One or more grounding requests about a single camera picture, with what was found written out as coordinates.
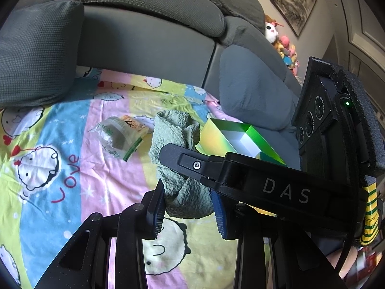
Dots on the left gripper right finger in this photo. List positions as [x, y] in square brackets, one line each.
[270, 253]

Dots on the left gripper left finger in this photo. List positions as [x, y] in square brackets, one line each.
[84, 260]

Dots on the grey green cloth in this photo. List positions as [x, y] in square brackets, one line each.
[175, 133]

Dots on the clear plastic snack bag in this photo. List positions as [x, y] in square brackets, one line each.
[117, 138]

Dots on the orange tissue pack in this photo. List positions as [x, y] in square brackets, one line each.
[143, 124]

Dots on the yellow green striped tape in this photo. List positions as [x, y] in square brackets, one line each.
[371, 218]

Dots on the grey throw pillow right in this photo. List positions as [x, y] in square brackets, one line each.
[251, 92]

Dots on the grey throw pillow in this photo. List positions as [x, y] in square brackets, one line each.
[251, 92]
[39, 47]

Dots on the colourful cartoon bed sheet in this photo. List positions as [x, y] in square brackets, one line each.
[55, 173]

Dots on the green white cardboard box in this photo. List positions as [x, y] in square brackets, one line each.
[219, 137]

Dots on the stuffed toy pile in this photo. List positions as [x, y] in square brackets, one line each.
[282, 45]

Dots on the framed landscape painting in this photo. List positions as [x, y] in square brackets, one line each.
[295, 12]

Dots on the grey sofa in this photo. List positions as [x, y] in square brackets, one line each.
[179, 40]

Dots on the grey throw pillow left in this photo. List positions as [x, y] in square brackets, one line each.
[39, 47]

